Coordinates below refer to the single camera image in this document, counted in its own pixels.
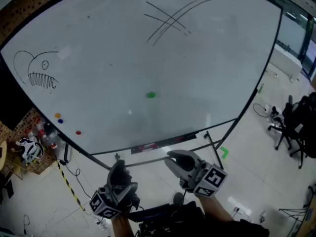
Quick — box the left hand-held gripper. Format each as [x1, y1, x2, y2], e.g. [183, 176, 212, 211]
[89, 159, 139, 219]

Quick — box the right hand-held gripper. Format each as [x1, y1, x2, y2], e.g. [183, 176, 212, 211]
[164, 150, 228, 198]

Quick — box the person's left forearm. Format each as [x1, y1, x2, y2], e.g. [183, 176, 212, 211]
[110, 212, 135, 237]

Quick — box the person's right forearm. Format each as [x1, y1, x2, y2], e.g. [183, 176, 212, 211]
[196, 193, 237, 224]

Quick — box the black metal whiteboard stand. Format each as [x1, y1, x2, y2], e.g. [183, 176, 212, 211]
[63, 87, 259, 171]

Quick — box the person's right grey shoe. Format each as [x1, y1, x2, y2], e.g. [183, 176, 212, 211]
[173, 192, 185, 206]

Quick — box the person's dark clothing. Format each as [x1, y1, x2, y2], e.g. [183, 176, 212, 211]
[128, 200, 270, 237]

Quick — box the white flat floor socket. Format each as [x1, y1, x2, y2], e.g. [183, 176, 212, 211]
[233, 206, 252, 217]

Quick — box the pile of clear plastic bottles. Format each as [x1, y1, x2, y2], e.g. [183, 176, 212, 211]
[27, 116, 61, 150]

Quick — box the white black helmet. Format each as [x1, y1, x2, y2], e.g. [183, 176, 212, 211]
[19, 137, 45, 164]

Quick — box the black office chair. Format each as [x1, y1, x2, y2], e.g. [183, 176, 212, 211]
[288, 91, 316, 170]
[268, 94, 301, 151]

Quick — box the large white whiteboard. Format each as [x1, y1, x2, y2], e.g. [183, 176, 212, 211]
[0, 0, 283, 157]

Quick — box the round wooden table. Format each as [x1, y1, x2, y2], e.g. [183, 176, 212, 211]
[0, 141, 8, 170]

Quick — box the black tripod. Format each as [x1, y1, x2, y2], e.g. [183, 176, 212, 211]
[278, 205, 314, 223]

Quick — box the white counter block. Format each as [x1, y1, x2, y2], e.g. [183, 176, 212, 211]
[273, 44, 303, 80]

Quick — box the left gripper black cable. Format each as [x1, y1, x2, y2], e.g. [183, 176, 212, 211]
[127, 194, 145, 211]

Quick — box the black floor cable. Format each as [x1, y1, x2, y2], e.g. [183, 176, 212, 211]
[58, 160, 92, 199]

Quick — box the white adapter with cable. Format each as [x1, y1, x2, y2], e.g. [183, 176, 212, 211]
[253, 102, 272, 118]

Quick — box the black wall screen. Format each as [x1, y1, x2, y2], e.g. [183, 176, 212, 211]
[0, 54, 34, 132]

